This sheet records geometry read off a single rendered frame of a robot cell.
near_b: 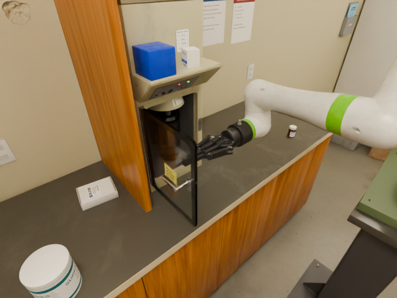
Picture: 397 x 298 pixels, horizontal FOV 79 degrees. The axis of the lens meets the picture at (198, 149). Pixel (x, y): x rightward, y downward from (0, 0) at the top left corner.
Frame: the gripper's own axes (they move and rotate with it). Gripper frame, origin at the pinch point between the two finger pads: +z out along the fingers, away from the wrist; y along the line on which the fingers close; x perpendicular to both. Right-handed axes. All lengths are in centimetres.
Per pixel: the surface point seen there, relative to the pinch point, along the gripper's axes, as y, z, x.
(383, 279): 64, -61, 64
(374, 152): 12, -268, 119
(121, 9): -26.0, 4.8, -42.0
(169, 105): -28.4, -10.6, -5.7
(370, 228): 50, -54, 35
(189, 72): -14.7, -11.2, -22.9
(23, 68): -69, 31, -20
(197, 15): -26, -24, -38
